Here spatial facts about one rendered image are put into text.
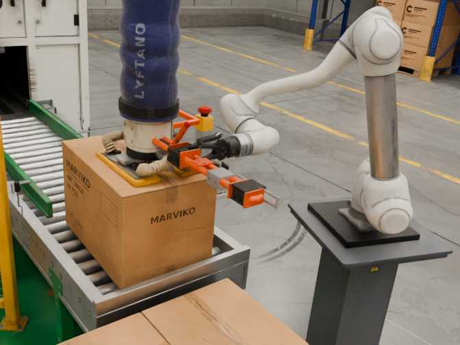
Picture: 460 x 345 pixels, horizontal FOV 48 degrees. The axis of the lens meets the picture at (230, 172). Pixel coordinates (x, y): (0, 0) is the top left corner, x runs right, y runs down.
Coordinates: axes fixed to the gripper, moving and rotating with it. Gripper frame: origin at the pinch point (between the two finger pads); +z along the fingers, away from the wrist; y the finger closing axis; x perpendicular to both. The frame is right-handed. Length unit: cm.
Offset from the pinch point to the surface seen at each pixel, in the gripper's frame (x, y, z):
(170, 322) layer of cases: -16, 54, 16
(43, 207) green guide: 79, 50, 25
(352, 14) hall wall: 605, 54, -839
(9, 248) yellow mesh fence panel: 75, 64, 43
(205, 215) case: 4.4, 29.0, -12.7
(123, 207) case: 5.9, 16.7, 21.9
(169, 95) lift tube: 16.4, -17.4, -2.2
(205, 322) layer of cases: -23, 54, 5
